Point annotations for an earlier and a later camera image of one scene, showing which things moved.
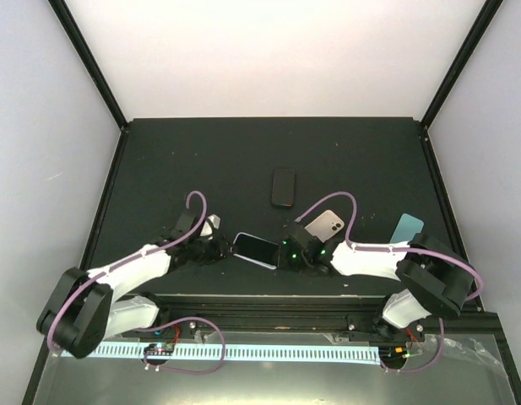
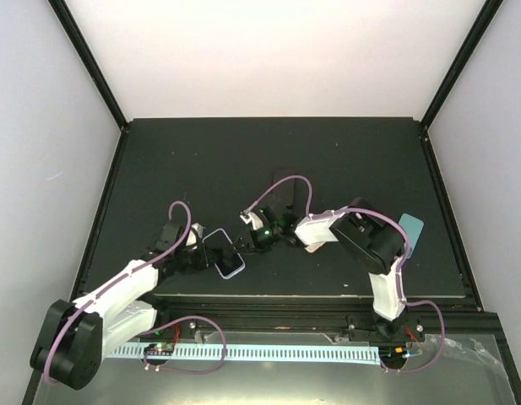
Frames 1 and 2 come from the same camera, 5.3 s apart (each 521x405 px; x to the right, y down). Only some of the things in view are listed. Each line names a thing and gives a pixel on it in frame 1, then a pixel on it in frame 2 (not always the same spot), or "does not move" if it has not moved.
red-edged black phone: [283, 186] does not move
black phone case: [283, 186] does not move
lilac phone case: [264, 252] -> [232, 263]
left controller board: [160, 349] does not move
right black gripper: [283, 265] -> [252, 246]
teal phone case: [407, 227] does not move
